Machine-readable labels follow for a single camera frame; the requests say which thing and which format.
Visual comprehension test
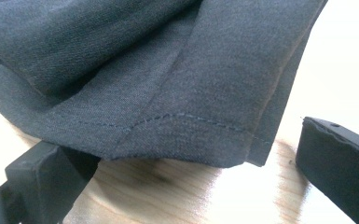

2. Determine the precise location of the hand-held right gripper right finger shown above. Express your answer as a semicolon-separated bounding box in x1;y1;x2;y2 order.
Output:
295;116;359;224

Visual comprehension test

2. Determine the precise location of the dark grey garment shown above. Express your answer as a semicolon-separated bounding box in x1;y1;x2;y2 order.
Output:
0;0;329;168

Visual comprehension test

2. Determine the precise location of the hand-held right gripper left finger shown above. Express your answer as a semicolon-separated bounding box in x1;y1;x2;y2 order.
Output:
0;140;102;224

